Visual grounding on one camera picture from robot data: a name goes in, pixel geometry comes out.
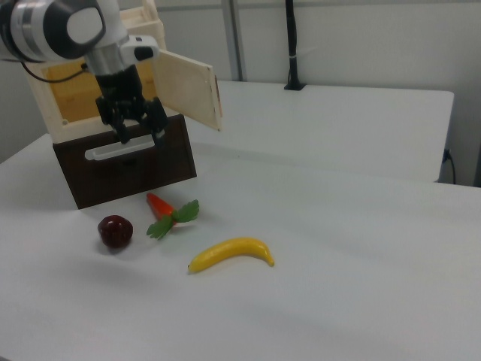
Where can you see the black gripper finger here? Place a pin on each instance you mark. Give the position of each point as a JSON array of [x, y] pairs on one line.
[[158, 120], [118, 128]]

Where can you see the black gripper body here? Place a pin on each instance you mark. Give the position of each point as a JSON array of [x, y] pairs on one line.
[[120, 92]]

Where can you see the cream cabinet door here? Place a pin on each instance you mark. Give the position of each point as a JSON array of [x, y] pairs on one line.
[[188, 90]]

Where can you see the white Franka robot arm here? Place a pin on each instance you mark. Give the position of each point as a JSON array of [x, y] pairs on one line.
[[56, 30]]

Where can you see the cream plastic cabinet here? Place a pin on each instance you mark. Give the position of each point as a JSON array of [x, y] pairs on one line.
[[41, 109]]

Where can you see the dark brown wooden drawer box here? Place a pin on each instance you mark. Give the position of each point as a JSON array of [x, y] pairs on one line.
[[131, 176]]

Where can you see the orange toy carrot with leaves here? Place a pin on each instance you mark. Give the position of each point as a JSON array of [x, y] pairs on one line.
[[161, 207]]

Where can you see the red toy apple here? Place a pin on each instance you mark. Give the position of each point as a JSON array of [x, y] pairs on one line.
[[115, 231]]

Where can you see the yellow toy banana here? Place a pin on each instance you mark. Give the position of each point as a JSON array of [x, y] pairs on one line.
[[233, 250]]

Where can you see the black camera pole stand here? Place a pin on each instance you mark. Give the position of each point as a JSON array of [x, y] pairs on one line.
[[292, 45]]

